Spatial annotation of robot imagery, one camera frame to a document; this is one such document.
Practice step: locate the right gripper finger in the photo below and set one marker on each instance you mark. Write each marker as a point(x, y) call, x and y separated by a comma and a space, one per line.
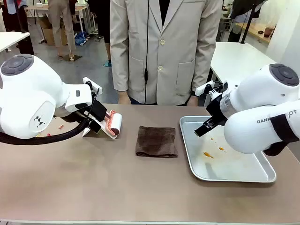
point(203, 125)
point(206, 129)

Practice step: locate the person's left hand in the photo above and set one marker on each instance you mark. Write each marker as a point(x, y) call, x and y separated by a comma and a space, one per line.
point(193, 100)

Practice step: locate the small white side table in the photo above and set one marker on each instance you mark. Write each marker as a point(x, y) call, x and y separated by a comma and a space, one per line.
point(9, 39)

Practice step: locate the dark hanging fabric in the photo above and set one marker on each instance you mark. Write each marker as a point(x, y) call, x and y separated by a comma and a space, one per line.
point(241, 9)

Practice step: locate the metal floor base plate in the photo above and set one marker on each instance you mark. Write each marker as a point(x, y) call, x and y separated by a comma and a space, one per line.
point(76, 57)

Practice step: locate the dark clothed seated person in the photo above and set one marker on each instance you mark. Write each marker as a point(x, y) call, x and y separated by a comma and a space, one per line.
point(25, 47)

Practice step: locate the brown cloth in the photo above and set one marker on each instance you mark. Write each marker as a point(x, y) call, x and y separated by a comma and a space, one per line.
point(155, 141)

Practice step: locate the black slanted pole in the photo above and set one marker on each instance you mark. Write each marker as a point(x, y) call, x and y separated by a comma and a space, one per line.
point(248, 18)

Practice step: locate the silver metal tray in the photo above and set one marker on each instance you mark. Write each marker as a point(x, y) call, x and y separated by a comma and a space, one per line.
point(234, 168)

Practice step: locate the large white side table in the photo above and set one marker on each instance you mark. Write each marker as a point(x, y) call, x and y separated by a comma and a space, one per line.
point(234, 58)

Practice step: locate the wooden workbench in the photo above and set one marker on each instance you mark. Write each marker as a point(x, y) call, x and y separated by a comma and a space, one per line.
point(255, 30)

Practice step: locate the person's right hand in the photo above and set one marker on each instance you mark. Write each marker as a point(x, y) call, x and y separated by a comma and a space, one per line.
point(124, 98)

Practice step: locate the person in dark red clothes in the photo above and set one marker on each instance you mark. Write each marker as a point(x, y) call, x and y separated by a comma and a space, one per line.
point(9, 14)

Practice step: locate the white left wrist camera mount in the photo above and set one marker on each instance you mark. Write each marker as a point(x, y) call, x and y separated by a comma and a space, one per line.
point(94, 87)

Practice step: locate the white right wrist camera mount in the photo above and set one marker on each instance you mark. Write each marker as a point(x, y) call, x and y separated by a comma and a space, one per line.
point(203, 88)

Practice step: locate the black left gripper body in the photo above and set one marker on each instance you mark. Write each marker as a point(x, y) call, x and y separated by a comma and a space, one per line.
point(99, 111)

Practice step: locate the dark red drink cup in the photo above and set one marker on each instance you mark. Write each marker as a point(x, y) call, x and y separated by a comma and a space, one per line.
point(268, 32)

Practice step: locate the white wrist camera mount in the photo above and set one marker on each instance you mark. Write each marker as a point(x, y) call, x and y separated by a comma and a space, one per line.
point(94, 87)
point(203, 88)

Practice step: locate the white background desk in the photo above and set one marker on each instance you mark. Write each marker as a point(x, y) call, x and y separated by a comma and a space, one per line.
point(80, 9)

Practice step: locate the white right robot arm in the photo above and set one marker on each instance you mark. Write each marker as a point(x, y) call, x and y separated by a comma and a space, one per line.
point(257, 93)

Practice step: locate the black upright pole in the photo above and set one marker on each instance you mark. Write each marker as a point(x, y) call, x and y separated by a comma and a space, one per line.
point(20, 16)

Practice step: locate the person in beige jacket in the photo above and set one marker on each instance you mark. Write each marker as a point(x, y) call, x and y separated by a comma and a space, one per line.
point(173, 58)

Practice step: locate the white folded roller stand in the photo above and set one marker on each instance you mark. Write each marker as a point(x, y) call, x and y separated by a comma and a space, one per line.
point(86, 133)

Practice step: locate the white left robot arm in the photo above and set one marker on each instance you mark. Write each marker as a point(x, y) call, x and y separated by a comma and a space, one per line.
point(28, 98)

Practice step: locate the blue jeans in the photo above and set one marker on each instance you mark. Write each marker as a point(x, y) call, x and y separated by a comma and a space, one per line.
point(140, 101)

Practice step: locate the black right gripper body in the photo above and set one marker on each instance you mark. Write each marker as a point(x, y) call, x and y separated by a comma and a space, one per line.
point(216, 110)

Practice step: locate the small orange sauce stain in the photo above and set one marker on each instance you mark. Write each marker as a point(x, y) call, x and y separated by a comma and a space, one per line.
point(212, 138)
point(221, 148)

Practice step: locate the person in beige trousers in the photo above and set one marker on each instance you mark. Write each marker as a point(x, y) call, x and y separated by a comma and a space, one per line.
point(62, 23)

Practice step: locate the blue plastic bag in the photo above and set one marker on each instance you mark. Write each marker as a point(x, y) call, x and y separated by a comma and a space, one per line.
point(80, 38)

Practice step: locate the large orange sauce stain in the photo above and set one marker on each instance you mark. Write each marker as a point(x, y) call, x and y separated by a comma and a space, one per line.
point(207, 154)

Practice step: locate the black undershirt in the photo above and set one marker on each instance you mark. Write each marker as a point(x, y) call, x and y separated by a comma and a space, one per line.
point(164, 11)

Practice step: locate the person in black clothes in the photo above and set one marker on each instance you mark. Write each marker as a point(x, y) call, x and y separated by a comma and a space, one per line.
point(103, 21)

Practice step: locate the teal floor mat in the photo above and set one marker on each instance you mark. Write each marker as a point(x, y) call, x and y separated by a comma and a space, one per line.
point(107, 63)

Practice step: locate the pink white lint roller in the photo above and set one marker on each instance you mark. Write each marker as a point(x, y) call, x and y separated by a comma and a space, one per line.
point(117, 122)

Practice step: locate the brown cardboard box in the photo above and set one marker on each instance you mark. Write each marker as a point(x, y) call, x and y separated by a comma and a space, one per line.
point(48, 35)

